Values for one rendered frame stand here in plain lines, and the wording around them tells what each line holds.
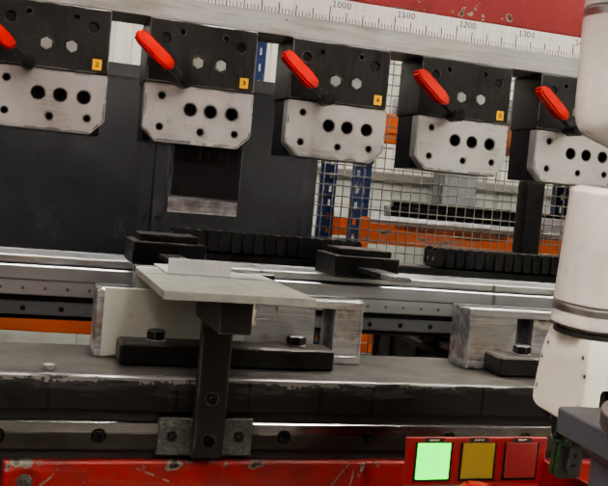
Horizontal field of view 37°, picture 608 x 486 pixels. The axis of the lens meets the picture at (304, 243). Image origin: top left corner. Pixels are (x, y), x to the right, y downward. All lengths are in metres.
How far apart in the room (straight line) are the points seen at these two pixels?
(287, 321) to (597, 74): 0.57
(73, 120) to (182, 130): 0.14
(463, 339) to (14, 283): 0.72
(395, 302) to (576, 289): 0.68
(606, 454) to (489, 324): 0.91
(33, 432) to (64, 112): 0.41
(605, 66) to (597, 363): 0.32
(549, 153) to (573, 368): 0.50
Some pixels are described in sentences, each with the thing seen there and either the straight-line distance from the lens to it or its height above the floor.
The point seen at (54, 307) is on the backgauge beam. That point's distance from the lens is 1.55.
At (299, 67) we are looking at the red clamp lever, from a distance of 1.28.
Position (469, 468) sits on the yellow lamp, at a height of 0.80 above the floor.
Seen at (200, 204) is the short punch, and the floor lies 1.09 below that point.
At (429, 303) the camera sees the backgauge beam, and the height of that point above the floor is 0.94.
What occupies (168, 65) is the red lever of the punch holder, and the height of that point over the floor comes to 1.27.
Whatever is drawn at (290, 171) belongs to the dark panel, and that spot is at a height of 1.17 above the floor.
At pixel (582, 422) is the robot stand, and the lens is 0.59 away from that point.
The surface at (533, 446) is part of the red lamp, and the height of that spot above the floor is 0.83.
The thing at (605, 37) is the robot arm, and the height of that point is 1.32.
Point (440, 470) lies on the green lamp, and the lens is 1.17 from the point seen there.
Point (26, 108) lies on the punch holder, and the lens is 1.26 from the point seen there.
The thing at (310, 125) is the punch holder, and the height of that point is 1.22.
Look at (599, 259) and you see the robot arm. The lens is 1.04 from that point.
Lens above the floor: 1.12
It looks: 3 degrees down
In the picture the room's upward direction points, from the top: 5 degrees clockwise
